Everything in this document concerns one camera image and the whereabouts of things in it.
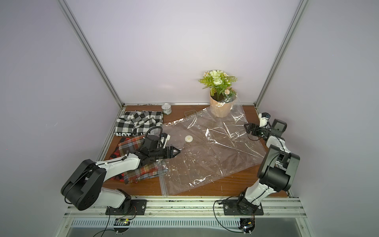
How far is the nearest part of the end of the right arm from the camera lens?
703 millimetres

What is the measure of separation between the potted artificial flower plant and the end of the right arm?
18 centimetres

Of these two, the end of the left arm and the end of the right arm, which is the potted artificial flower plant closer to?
the end of the right arm

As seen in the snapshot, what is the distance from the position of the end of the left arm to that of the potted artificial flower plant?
40 centimetres

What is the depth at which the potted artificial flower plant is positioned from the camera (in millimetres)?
940

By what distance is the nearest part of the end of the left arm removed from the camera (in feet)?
2.25
